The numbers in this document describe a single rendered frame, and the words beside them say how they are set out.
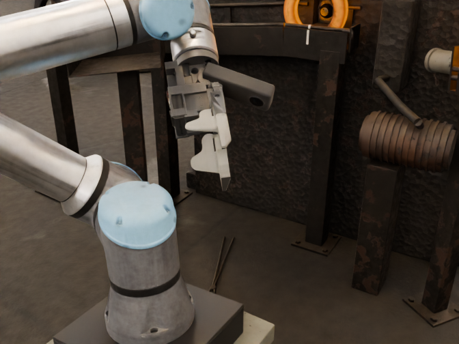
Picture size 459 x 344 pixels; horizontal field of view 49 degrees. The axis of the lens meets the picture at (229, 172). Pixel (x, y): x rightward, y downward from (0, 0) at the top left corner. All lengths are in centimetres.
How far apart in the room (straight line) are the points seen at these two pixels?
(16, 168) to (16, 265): 93
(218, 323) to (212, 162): 27
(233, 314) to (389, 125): 66
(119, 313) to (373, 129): 79
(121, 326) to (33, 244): 103
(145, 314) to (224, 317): 14
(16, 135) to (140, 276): 29
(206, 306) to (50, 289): 78
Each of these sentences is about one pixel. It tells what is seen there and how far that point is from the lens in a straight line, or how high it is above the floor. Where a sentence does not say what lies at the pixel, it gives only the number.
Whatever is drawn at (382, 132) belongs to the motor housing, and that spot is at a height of 50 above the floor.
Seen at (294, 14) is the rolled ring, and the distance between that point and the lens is 153.
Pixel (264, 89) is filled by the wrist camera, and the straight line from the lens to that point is 78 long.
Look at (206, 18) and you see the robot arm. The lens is 86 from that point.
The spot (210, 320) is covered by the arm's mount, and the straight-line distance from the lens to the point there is 89.
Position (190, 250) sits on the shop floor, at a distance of 169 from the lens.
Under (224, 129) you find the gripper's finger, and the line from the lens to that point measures 68.
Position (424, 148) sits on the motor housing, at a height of 48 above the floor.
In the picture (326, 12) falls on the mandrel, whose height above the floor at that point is 74.
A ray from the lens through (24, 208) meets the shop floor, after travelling 207.
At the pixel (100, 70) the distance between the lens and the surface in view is 151.
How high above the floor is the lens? 97
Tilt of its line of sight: 26 degrees down
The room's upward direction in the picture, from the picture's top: straight up
